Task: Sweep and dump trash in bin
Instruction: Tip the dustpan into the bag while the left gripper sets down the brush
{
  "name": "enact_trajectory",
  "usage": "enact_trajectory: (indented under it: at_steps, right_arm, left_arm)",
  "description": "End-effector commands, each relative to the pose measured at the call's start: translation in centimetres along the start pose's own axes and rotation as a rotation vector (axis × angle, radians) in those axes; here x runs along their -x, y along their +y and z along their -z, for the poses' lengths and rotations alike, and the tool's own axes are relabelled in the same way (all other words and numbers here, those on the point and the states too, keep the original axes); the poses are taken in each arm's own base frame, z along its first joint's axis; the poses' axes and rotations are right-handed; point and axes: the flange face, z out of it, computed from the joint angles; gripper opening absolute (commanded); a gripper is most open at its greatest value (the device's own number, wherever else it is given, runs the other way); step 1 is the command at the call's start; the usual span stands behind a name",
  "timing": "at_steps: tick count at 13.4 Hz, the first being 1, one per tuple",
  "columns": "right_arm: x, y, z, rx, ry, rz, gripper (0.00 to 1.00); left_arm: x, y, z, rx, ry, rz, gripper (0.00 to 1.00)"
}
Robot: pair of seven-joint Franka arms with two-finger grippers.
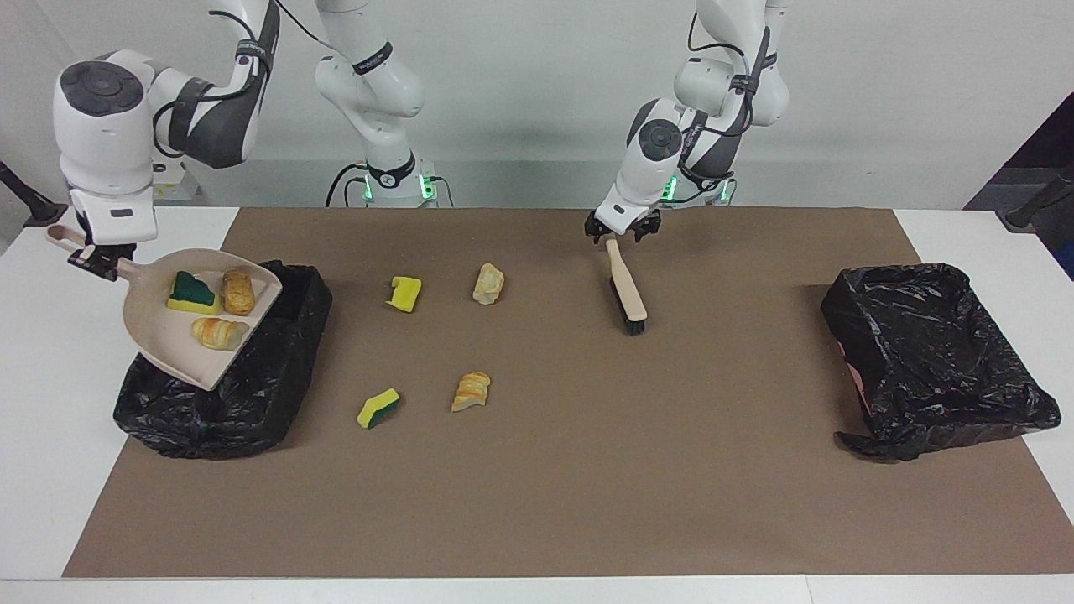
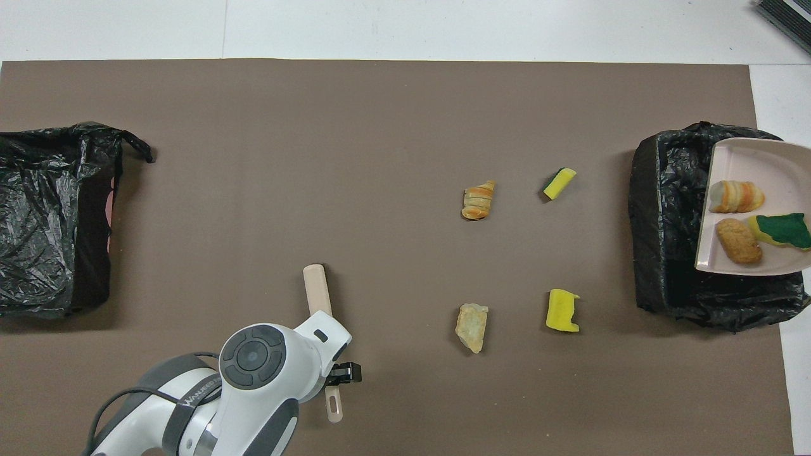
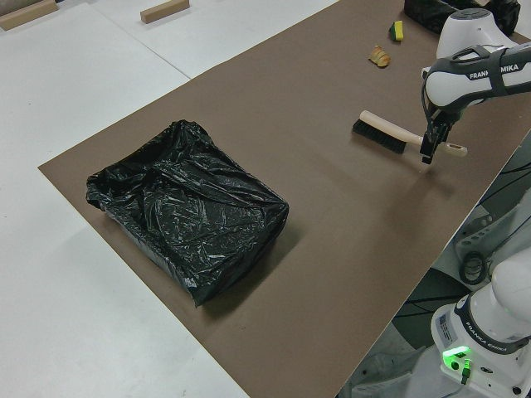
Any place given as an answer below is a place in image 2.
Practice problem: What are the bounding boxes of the beige hand brush black bristles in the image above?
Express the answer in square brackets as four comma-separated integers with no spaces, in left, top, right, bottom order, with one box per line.
[303,264,344,424]

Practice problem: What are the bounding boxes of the pale bread chunk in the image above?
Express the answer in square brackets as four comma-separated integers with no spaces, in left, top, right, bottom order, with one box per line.
[455,303,490,354]

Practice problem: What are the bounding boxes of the plain yellow sponge piece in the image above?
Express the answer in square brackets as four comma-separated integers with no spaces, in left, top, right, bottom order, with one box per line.
[546,288,581,333]

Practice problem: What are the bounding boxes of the brown bread roll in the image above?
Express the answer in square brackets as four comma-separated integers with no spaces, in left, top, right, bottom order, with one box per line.
[716,218,763,265]

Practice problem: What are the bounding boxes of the orange striped bread piece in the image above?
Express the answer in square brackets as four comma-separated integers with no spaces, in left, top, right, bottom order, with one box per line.
[708,180,765,214]

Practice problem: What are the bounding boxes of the beige plastic dustpan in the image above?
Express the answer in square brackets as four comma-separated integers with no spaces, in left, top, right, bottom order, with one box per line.
[695,138,811,277]

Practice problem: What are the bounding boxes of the green topped yellow sponge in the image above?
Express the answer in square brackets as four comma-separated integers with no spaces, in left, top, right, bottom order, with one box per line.
[746,213,811,252]

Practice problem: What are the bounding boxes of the black bag lined pink bin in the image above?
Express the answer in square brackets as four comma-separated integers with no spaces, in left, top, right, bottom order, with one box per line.
[0,122,154,319]

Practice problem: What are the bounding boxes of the striped croissant piece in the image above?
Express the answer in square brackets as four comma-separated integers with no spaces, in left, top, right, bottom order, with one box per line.
[461,180,497,220]

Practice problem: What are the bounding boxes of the brown paper table mat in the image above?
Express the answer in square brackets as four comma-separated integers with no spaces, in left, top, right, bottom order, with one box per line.
[0,59,796,456]

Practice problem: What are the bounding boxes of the yellow green sponge block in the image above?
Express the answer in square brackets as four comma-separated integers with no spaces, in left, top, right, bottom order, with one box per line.
[542,167,578,201]

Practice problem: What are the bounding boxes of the black ribbed device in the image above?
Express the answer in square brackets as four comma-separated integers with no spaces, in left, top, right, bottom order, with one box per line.
[755,0,811,54]

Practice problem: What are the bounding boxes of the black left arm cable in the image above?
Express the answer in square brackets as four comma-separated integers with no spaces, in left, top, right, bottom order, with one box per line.
[82,351,219,456]

